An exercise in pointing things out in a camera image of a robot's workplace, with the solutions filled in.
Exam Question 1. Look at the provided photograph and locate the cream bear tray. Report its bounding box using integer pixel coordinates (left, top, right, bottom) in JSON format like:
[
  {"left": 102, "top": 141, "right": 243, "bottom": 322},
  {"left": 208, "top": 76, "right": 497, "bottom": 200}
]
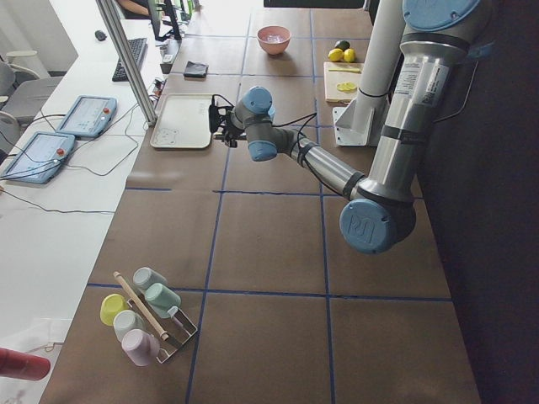
[{"left": 150, "top": 93, "right": 212, "bottom": 149}]

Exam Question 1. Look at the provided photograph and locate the far teach pendant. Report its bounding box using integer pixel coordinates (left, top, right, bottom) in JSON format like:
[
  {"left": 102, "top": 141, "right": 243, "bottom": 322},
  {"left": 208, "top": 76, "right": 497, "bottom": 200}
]
[{"left": 56, "top": 95, "right": 118, "bottom": 138}]

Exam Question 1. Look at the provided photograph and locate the bamboo cutting board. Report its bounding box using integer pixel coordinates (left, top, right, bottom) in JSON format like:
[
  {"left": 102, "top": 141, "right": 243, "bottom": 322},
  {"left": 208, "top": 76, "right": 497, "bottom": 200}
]
[{"left": 323, "top": 61, "right": 364, "bottom": 103}]

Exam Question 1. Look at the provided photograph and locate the wooden rack handle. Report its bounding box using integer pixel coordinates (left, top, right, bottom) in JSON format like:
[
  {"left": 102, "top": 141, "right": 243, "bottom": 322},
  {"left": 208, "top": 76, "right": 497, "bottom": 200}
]
[{"left": 113, "top": 271, "right": 169, "bottom": 341}]

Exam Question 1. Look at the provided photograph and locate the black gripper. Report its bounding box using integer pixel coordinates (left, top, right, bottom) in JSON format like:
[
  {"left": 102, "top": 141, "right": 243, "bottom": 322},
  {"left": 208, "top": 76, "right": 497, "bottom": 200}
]
[{"left": 222, "top": 110, "right": 241, "bottom": 147}]

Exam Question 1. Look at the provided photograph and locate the lower yellow lemon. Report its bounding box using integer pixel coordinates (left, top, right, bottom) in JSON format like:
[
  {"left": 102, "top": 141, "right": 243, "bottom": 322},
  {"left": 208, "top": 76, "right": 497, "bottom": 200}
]
[{"left": 328, "top": 48, "right": 344, "bottom": 62}]

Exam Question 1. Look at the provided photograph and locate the red bottle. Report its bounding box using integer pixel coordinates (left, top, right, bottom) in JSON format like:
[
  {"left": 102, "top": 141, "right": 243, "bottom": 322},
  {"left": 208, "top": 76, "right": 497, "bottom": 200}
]
[{"left": 1, "top": 348, "right": 51, "bottom": 381}]

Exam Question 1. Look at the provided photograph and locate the grey cup on rack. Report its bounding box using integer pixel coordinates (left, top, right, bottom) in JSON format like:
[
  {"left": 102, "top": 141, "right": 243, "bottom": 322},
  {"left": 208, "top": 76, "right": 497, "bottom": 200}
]
[{"left": 132, "top": 267, "right": 168, "bottom": 292}]

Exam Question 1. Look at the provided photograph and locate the yellow lemon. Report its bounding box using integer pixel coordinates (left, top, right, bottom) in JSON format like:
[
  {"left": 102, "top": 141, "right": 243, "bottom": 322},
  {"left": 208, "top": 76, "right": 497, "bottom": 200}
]
[
  {"left": 343, "top": 48, "right": 355, "bottom": 63},
  {"left": 328, "top": 48, "right": 344, "bottom": 62}
]

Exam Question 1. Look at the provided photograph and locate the yellow cup on rack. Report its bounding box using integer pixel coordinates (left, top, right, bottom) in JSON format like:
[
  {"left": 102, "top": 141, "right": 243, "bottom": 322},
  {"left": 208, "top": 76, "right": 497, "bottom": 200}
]
[{"left": 99, "top": 294, "right": 129, "bottom": 327}]

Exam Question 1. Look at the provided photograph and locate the aluminium frame post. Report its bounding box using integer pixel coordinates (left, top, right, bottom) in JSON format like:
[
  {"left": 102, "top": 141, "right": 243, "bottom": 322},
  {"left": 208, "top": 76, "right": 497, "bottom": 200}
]
[{"left": 96, "top": 0, "right": 157, "bottom": 127}]

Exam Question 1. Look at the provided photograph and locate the near teach pendant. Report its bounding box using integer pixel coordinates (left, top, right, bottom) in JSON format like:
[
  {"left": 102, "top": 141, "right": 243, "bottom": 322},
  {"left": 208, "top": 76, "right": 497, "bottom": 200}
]
[{"left": 1, "top": 132, "right": 76, "bottom": 184}]

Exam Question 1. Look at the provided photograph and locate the pink cup on rack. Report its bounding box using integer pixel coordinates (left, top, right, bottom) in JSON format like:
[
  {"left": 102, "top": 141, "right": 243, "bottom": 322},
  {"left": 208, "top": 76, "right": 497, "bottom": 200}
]
[{"left": 121, "top": 329, "right": 160, "bottom": 366}]

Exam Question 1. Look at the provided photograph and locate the lemon slices stack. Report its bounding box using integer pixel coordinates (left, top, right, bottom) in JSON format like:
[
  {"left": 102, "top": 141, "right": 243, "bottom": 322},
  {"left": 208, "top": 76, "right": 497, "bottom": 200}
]
[{"left": 336, "top": 82, "right": 357, "bottom": 93}]

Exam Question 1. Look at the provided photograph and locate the office chair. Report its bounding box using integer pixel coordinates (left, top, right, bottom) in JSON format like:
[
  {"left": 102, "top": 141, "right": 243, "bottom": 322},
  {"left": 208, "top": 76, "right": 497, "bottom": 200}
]
[{"left": 1, "top": 50, "right": 62, "bottom": 133}]

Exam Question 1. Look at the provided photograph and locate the white cup on rack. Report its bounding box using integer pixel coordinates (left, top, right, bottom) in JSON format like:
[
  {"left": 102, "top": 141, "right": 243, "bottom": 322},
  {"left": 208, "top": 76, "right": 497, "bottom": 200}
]
[{"left": 113, "top": 310, "right": 146, "bottom": 343}]

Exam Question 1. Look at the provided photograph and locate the wire cup rack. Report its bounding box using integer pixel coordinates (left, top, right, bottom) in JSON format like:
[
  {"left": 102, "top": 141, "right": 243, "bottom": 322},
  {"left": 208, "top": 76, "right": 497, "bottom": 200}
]
[{"left": 142, "top": 297, "right": 198, "bottom": 364}]

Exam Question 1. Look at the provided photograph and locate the upper yellow lemon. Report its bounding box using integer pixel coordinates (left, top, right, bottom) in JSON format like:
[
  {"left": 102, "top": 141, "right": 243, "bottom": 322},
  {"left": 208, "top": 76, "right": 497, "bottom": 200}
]
[{"left": 343, "top": 48, "right": 355, "bottom": 63}]

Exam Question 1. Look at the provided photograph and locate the green cup on rack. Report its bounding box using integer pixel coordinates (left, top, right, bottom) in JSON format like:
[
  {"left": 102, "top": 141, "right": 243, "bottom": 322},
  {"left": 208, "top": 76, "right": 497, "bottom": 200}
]
[{"left": 144, "top": 283, "right": 181, "bottom": 318}]

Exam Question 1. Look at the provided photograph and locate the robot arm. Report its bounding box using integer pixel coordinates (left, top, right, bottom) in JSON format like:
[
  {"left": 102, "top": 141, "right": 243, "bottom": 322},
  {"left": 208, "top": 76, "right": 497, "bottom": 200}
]
[{"left": 209, "top": 1, "right": 493, "bottom": 254}]

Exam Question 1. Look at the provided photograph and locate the yellow plastic knife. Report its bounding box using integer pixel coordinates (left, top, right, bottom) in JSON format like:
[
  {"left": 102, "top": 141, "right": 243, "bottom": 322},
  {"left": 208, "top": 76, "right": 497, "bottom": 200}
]
[{"left": 328, "top": 67, "right": 362, "bottom": 74}]

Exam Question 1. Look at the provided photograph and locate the black keyboard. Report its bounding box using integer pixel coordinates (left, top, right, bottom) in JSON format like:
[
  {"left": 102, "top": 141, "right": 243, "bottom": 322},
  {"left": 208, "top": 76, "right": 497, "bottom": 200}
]
[{"left": 111, "top": 37, "right": 149, "bottom": 82}]

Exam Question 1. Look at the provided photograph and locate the computer mouse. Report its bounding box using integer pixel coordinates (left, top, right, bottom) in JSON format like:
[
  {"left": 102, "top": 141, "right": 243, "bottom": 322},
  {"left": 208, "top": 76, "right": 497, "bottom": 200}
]
[{"left": 94, "top": 30, "right": 107, "bottom": 41}]

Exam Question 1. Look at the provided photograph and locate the teach pendant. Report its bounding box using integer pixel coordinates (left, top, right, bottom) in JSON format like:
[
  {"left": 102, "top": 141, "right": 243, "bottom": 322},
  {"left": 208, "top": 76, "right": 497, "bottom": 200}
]
[
  {"left": 56, "top": 95, "right": 118, "bottom": 138},
  {"left": 1, "top": 132, "right": 76, "bottom": 184}
]

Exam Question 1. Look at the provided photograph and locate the grey folded cloth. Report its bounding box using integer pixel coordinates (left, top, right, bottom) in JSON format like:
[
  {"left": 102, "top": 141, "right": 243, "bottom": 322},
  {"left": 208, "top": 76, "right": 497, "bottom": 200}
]
[{"left": 183, "top": 61, "right": 209, "bottom": 78}]

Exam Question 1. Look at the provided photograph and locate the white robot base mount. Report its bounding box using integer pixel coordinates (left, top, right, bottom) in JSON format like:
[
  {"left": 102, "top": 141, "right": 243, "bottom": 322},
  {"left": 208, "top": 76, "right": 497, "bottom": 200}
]
[{"left": 333, "top": 0, "right": 405, "bottom": 146}]

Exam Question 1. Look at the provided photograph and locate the pink bowl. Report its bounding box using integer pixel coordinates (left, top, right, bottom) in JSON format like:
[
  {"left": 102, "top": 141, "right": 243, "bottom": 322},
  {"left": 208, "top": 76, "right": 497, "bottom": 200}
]
[{"left": 257, "top": 25, "right": 291, "bottom": 56}]

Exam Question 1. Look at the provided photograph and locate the green avocado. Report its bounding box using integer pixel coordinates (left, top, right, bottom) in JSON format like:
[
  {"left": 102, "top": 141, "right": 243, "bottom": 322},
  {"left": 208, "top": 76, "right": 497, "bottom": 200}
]
[{"left": 334, "top": 40, "right": 350, "bottom": 51}]

